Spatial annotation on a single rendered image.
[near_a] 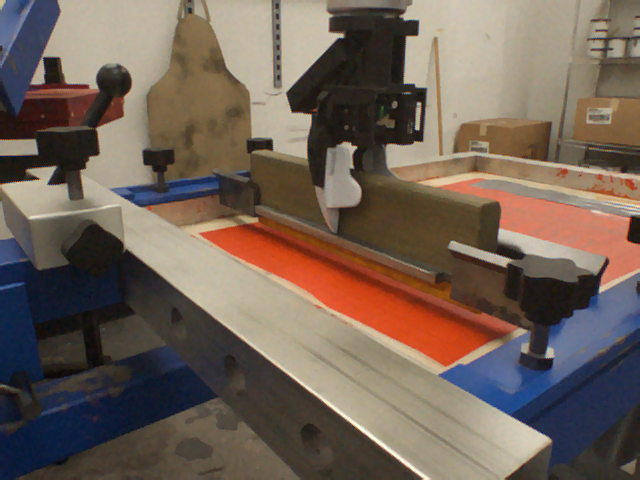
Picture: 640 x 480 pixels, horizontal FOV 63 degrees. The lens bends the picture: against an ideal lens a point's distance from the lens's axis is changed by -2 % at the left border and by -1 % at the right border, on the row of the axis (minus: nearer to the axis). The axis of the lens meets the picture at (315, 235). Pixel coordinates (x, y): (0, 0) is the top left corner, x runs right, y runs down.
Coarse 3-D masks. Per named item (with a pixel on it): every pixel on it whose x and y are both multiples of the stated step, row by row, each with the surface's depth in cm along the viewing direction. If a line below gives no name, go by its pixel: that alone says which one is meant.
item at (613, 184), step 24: (408, 168) 98; (432, 168) 102; (456, 168) 107; (480, 168) 110; (504, 168) 105; (528, 168) 101; (552, 168) 97; (576, 168) 95; (600, 192) 91; (624, 192) 88; (168, 216) 71; (192, 216) 73; (216, 216) 75; (288, 288) 43
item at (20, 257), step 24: (0, 240) 39; (0, 264) 34; (24, 264) 35; (72, 264) 37; (48, 288) 36; (72, 288) 37; (96, 288) 38; (120, 288) 40; (48, 312) 37; (72, 312) 38
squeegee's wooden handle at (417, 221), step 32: (256, 160) 67; (288, 160) 62; (288, 192) 62; (384, 192) 49; (416, 192) 46; (448, 192) 45; (320, 224) 59; (352, 224) 54; (384, 224) 50; (416, 224) 47; (448, 224) 44; (480, 224) 42; (416, 256) 48; (448, 256) 45
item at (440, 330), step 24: (624, 240) 66; (624, 264) 58; (312, 288) 52; (336, 288) 52; (360, 288) 52; (384, 288) 52; (408, 288) 52; (360, 312) 47; (384, 312) 47; (408, 312) 47; (432, 312) 47; (456, 312) 47; (408, 336) 42; (432, 336) 42; (456, 336) 42; (480, 336) 42; (456, 360) 39
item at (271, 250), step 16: (496, 192) 92; (256, 224) 73; (208, 240) 66; (224, 240) 66; (240, 240) 66; (256, 240) 66; (272, 240) 66; (288, 240) 66; (240, 256) 61; (256, 256) 61; (272, 256) 61; (288, 256) 61; (304, 256) 61; (320, 256) 61; (336, 256) 61; (272, 272) 56; (288, 272) 56; (304, 272) 56
